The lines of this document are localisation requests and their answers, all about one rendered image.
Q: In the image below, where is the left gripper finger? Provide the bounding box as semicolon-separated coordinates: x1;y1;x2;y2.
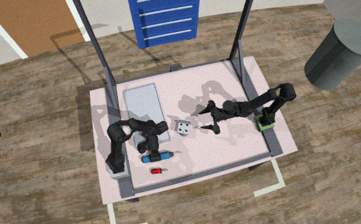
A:
201;124;213;130
199;105;211;115

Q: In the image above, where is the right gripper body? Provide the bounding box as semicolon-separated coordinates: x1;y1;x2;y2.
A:
147;136;161;163

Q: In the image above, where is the grey metal bracket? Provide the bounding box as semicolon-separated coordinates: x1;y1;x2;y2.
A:
177;119;191;135

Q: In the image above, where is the red screwdriver handle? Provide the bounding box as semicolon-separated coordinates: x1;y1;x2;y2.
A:
151;168;168;174

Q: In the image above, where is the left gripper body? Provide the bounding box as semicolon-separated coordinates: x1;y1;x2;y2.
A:
208;100;228;135

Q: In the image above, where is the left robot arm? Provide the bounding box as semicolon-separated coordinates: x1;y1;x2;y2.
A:
210;83;297;127

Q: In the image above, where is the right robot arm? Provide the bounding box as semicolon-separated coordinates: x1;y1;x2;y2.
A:
105;118;168;174

